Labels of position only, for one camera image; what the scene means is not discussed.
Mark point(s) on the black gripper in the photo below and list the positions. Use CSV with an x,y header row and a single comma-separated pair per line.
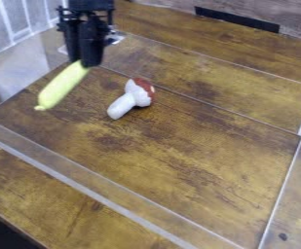
x,y
91,32

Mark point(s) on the red white toy mushroom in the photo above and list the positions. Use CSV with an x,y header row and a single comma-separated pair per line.
x,y
138,96

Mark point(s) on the black strip on table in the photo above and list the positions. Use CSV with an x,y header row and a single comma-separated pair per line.
x,y
249,22

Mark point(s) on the clear acrylic enclosure wall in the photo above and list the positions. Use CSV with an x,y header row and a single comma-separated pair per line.
x,y
192,166

